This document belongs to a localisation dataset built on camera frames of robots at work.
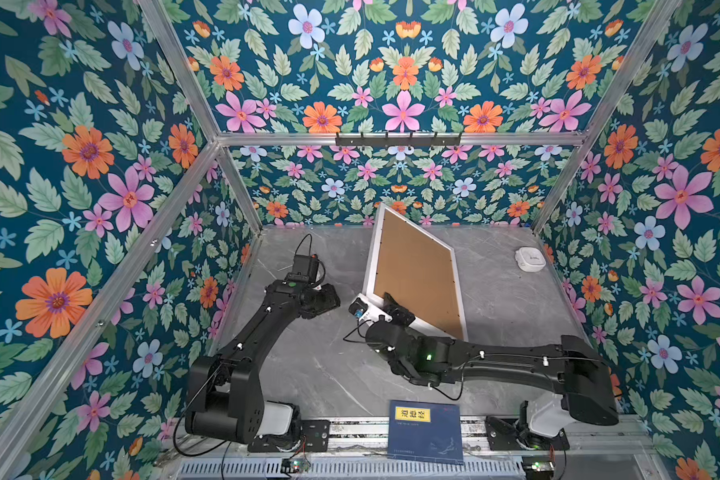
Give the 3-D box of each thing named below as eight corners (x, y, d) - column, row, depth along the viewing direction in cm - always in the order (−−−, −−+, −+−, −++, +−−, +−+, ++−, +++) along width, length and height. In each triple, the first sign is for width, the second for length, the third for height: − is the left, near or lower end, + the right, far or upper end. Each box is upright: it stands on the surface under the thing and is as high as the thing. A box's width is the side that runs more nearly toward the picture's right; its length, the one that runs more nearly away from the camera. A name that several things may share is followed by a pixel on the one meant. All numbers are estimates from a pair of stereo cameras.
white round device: (518, 273, 108) (523, 265, 104) (511, 254, 114) (516, 246, 110) (544, 273, 108) (549, 265, 104) (536, 254, 114) (541, 246, 110)
